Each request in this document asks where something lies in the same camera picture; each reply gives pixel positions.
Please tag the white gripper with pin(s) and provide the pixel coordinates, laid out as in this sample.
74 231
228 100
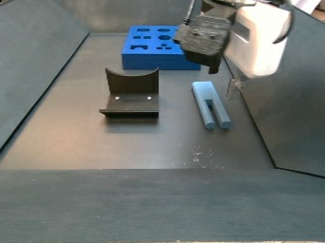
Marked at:
258 42

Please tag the black curved fixture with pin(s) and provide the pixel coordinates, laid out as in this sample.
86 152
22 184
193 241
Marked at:
135 94

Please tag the light blue square-circle object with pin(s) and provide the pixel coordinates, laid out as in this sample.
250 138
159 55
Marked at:
211 105

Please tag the blue block with shaped holes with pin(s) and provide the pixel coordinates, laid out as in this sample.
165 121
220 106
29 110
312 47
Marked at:
151 49

